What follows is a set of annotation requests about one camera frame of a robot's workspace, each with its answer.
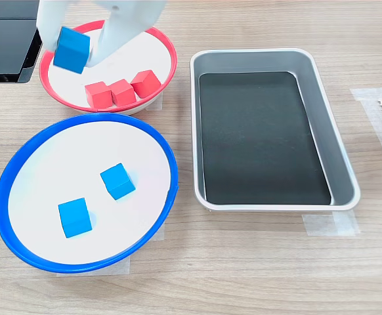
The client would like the blue cube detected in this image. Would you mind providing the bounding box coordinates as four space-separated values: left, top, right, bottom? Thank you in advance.
99 163 136 201
53 26 91 75
58 197 92 239

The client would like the red-rimmed white plate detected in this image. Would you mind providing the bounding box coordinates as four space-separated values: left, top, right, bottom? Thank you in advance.
39 18 178 116

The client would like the red cube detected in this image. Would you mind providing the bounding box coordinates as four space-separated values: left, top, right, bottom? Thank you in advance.
108 78 137 107
130 69 162 99
84 81 113 108

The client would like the black glossy device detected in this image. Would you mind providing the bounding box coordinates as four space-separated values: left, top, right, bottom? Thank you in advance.
0 0 44 83

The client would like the blue-rimmed white plate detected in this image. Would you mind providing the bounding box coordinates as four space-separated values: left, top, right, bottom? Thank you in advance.
0 112 180 274

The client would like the black tray mat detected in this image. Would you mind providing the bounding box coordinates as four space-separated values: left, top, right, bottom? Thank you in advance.
198 71 332 206

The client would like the steel tray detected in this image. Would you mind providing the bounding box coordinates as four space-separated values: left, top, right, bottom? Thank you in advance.
190 48 362 213

